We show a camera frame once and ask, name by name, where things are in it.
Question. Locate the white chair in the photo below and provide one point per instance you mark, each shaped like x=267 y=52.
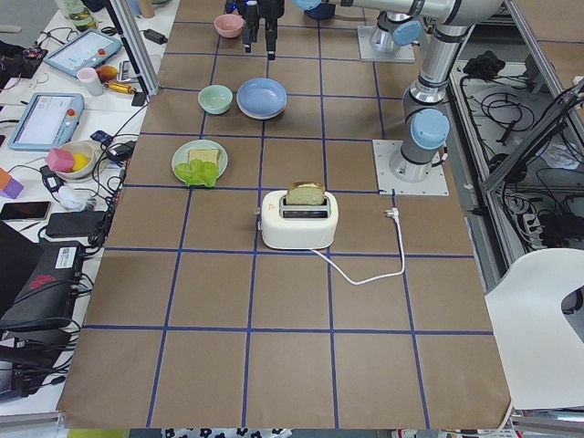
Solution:
x=541 y=353

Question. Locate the pink bowl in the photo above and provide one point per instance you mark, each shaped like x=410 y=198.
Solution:
x=229 y=25

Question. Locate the white toaster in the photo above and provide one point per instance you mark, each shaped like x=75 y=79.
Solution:
x=298 y=227

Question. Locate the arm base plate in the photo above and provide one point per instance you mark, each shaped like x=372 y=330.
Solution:
x=377 y=45
x=397 y=176

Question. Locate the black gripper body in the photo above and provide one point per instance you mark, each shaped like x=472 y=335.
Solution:
x=265 y=10

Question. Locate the blue plate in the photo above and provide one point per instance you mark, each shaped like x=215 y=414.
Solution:
x=261 y=98

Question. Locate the bread slice on plate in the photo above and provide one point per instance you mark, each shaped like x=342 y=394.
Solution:
x=210 y=155

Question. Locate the green lettuce leaf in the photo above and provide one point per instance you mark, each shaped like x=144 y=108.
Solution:
x=197 y=173

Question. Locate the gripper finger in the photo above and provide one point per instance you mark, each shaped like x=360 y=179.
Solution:
x=249 y=35
x=271 y=38

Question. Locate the blue teach pendant tablet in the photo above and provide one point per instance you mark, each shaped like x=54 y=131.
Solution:
x=90 y=49

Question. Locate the pink cup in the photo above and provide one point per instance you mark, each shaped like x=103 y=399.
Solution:
x=89 y=79

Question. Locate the green plate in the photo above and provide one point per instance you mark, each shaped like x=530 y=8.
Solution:
x=181 y=155

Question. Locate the toast slice in toaster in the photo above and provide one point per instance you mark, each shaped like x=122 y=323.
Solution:
x=305 y=193

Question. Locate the green bowl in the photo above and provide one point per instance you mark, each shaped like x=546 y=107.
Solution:
x=215 y=99

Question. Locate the beige bowl with toys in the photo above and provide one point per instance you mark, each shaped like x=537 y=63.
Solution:
x=73 y=161

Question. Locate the black smartphone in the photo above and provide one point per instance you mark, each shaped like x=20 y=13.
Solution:
x=23 y=211

